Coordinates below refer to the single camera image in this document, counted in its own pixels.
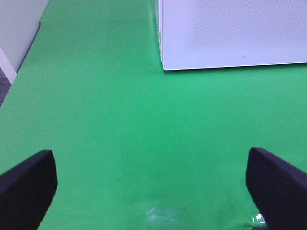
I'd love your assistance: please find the white microwave oven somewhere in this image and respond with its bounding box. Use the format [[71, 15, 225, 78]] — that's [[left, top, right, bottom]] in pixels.
[[155, 0, 307, 70]]

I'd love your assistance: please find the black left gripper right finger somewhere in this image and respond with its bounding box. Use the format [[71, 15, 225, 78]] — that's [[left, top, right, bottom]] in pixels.
[[245, 147, 307, 230]]

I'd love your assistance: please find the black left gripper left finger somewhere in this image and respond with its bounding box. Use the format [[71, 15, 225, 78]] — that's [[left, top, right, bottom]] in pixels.
[[0, 150, 58, 230]]

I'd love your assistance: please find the green table cloth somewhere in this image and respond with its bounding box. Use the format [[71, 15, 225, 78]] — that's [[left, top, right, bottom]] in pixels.
[[0, 0, 307, 230]]

